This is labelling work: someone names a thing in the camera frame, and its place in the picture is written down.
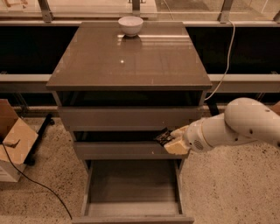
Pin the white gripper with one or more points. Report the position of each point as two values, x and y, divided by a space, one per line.
194 137

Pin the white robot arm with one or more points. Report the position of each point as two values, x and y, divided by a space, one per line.
244 121

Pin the grey drawer cabinet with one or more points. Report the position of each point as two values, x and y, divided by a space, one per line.
102 67

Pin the grey middle drawer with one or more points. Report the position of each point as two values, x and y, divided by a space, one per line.
118 150

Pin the grey open bottom drawer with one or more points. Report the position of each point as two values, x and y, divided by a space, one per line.
133 192

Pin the grey top drawer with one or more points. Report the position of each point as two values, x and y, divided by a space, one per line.
122 119

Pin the black stand leg right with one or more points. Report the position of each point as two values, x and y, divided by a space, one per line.
213 108

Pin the black stand leg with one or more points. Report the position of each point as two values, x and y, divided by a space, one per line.
213 108
30 160

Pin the cardboard box at right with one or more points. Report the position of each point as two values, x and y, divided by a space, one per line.
276 108

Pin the white ceramic bowl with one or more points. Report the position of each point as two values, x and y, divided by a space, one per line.
130 25

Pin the black stand leg left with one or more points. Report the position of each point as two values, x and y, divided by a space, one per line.
30 160

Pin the brown cardboard box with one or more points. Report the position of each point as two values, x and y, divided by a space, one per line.
17 139

